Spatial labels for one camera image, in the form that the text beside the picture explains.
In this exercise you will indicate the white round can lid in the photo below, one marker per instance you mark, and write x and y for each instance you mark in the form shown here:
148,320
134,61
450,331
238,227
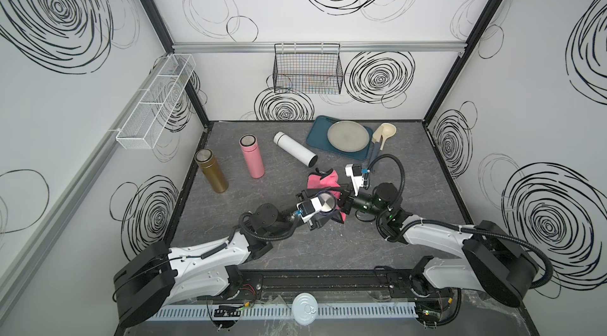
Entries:
305,309

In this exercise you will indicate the white thermos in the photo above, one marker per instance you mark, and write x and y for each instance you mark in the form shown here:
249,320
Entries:
295,149

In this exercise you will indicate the blue handled utensil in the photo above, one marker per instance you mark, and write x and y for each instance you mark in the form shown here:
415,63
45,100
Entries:
376,142

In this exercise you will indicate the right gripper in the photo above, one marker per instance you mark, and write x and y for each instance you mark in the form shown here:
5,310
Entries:
344,201

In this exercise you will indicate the gold thermos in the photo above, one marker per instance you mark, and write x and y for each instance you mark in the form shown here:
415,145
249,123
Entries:
208,164

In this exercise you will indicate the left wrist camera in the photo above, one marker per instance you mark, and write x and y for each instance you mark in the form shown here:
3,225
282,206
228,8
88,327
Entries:
308,208

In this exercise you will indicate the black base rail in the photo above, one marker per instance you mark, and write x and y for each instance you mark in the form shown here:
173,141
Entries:
397,283

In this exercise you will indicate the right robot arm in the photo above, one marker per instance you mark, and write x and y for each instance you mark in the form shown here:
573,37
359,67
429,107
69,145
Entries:
481,257

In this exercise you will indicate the white slotted cable duct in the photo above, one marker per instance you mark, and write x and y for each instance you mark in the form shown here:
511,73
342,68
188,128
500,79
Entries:
328,311

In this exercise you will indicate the teal tray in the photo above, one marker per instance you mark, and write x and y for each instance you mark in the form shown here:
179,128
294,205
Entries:
317,138

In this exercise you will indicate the blue thermos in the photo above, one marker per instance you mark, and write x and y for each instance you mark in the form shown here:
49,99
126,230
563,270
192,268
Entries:
328,202

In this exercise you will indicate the beige ladle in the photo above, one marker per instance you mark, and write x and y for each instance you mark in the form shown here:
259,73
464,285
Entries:
388,130

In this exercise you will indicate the pink cloth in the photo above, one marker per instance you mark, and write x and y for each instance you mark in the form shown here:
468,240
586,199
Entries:
321,180

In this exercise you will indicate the black wire basket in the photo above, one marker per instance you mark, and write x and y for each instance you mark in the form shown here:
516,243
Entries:
308,68

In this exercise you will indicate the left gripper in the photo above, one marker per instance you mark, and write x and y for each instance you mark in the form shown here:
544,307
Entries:
318,223

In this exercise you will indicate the grey round plate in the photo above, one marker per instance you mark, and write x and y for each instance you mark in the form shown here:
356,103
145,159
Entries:
348,136

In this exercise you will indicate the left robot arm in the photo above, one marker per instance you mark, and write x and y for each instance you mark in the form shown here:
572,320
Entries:
162,275

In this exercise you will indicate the pink thermos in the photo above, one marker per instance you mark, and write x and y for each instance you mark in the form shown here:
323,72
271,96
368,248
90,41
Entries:
250,148

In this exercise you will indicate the white mesh shelf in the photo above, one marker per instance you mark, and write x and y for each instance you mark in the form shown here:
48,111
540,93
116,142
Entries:
151,115

